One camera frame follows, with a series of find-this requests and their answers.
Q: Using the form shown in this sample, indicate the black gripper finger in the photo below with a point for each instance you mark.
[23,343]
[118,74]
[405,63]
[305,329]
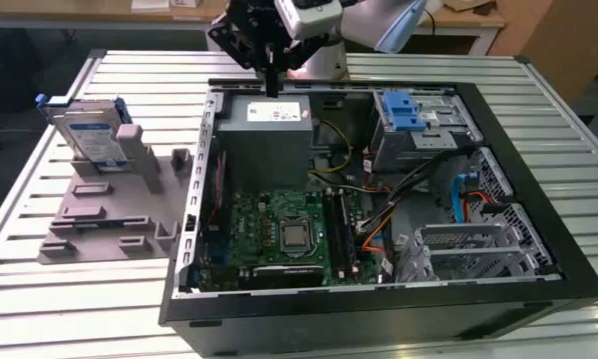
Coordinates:
[234,45]
[304,52]

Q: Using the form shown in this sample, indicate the hard disk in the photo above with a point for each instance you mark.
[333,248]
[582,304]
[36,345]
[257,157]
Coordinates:
[86,138]

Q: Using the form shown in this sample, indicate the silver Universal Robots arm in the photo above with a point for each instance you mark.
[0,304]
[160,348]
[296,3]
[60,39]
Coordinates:
[329,63]

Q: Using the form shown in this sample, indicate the metal disk bay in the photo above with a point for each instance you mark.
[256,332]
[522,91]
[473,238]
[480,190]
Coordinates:
[473,251]

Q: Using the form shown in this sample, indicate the small white box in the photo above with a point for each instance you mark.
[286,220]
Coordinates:
[186,3]

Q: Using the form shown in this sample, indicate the large white box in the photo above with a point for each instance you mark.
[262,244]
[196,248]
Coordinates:
[149,4]

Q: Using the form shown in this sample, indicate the grey power supply unit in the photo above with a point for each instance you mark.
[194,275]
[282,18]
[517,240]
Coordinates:
[264,149]

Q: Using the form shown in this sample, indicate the metal optical drive cage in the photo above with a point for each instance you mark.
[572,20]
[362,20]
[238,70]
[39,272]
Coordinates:
[429,142]

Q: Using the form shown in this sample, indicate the brown cardboard pieces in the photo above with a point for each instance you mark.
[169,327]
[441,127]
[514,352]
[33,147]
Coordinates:
[465,4]

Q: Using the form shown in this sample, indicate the wooden desk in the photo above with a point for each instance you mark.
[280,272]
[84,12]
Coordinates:
[55,15]

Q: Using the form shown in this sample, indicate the black CPU socket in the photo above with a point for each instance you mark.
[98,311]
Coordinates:
[294,220]

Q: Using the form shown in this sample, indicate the green motherboard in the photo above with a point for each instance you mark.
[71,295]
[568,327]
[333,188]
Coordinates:
[249,224]

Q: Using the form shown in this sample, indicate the black RAM slot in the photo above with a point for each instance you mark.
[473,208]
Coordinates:
[333,232]

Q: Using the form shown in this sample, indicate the installed RAM stick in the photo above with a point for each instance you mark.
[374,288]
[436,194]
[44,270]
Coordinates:
[349,232]

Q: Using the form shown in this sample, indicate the grey parts rack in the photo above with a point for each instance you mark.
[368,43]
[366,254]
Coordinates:
[124,209]

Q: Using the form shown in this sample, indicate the silver CPU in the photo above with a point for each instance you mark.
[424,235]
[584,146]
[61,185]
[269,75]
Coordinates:
[294,236]

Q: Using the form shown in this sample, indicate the wooden cabinet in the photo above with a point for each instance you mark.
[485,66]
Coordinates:
[568,37]

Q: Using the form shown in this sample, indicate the black graphics card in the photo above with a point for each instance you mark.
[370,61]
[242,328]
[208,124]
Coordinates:
[289,275]

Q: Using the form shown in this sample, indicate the black open PC case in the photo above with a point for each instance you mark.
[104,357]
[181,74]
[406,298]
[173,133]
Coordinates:
[378,303]

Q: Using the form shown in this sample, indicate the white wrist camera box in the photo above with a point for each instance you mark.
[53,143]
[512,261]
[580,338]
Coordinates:
[313,18]

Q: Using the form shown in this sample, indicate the blue plastic drive bracket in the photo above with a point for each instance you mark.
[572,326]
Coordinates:
[404,110]

